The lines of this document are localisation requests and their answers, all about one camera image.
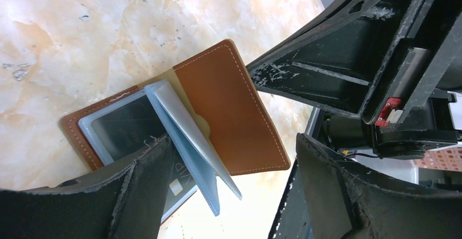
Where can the black card in holder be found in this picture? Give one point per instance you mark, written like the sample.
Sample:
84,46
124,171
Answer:
127,126

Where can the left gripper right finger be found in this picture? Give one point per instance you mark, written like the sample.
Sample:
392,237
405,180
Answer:
349,200

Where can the brown leather card holder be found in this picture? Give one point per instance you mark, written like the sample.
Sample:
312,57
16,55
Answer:
211,109

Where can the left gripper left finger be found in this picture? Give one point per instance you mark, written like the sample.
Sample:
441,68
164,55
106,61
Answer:
124,199

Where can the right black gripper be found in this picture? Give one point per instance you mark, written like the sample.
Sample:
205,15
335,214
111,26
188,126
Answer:
394,66

